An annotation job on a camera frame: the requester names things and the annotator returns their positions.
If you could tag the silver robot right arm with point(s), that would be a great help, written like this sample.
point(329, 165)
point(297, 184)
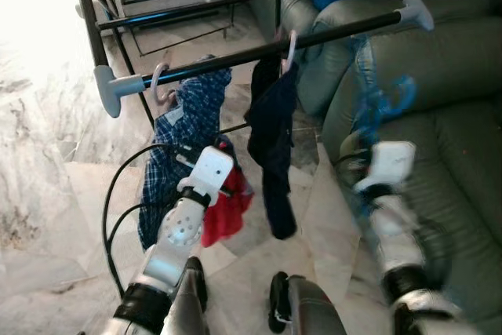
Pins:
point(396, 233)

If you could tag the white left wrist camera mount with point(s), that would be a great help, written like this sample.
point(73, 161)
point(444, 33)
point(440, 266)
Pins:
point(210, 170)

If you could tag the dark navy garment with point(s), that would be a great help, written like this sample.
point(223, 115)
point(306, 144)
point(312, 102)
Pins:
point(271, 139)

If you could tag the blue plastic hanger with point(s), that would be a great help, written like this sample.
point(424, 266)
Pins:
point(384, 103)

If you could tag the pale grey plastic hanger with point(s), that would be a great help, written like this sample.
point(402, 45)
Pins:
point(154, 84)
point(291, 49)

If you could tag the blue plaid shirt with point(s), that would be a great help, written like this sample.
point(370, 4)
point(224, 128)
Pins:
point(188, 115)

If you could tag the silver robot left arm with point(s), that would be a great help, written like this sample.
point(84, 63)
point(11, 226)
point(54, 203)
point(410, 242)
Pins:
point(176, 229)

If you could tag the green leather sofa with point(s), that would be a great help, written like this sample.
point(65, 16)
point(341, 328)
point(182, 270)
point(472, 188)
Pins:
point(455, 154)

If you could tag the robot left leg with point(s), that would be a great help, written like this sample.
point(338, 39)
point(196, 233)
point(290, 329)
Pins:
point(184, 304)

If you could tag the robot right leg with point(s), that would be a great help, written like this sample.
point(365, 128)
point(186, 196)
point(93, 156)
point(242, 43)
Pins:
point(310, 311)

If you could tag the red and white shirt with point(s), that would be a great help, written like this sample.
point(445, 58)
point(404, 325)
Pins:
point(227, 217)

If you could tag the robot leg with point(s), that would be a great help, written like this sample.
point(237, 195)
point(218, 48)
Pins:
point(184, 304)
point(310, 311)

